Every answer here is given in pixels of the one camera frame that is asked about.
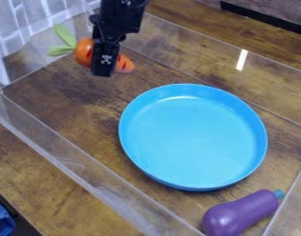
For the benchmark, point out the clear acrylic enclosure wall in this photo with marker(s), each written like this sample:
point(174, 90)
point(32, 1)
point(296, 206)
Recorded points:
point(65, 173)

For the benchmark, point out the orange toy carrot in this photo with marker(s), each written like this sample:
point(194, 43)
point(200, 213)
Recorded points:
point(82, 49)

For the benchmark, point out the white grid curtain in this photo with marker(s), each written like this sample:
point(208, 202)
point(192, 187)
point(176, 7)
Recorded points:
point(27, 17)

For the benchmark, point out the blue object at corner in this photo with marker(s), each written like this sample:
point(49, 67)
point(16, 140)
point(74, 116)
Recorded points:
point(7, 223)

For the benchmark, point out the purple toy eggplant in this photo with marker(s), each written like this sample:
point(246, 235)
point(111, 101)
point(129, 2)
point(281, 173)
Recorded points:
point(230, 218)

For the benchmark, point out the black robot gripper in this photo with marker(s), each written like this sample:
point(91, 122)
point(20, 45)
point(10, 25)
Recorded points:
point(118, 18)

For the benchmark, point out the blue plastic plate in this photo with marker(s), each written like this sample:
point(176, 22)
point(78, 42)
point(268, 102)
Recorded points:
point(193, 136)

